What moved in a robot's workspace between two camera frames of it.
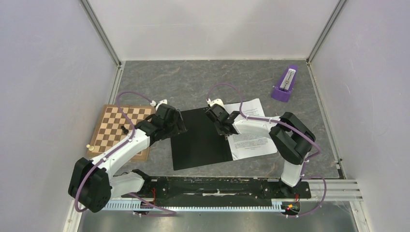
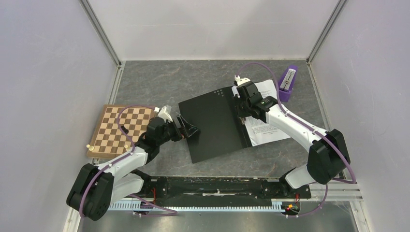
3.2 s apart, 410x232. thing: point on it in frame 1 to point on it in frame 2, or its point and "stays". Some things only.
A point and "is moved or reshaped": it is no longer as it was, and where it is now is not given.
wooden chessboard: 108,134 stays
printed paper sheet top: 243,145 is moved or reshaped
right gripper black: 220,131 to 241,113
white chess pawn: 90,148 stays
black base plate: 187,189 stays
